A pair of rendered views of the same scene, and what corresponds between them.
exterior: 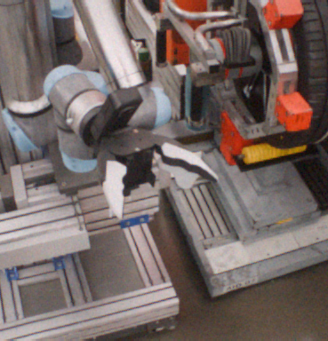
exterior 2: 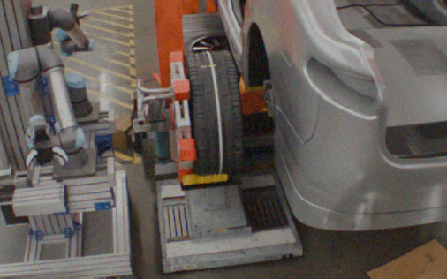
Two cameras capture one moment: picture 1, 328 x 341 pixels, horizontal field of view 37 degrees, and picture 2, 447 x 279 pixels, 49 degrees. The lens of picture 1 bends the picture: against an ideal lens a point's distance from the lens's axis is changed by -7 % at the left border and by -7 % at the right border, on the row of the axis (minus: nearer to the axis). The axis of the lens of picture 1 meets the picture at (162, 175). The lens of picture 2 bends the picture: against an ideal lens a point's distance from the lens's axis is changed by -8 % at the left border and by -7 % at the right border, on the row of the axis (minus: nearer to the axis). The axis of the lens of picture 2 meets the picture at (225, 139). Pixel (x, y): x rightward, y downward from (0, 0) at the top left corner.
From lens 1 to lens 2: 1.42 m
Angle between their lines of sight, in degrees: 13
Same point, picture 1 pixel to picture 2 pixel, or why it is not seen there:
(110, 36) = (60, 103)
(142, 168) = (48, 155)
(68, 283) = (71, 245)
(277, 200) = (217, 214)
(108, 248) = (101, 229)
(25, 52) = (32, 107)
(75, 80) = (37, 121)
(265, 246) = (207, 245)
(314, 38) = (197, 106)
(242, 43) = (158, 109)
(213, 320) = not seen: outside the picture
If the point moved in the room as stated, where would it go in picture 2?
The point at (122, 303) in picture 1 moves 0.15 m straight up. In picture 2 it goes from (96, 260) to (91, 240)
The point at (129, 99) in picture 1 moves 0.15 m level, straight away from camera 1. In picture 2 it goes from (40, 128) to (53, 108)
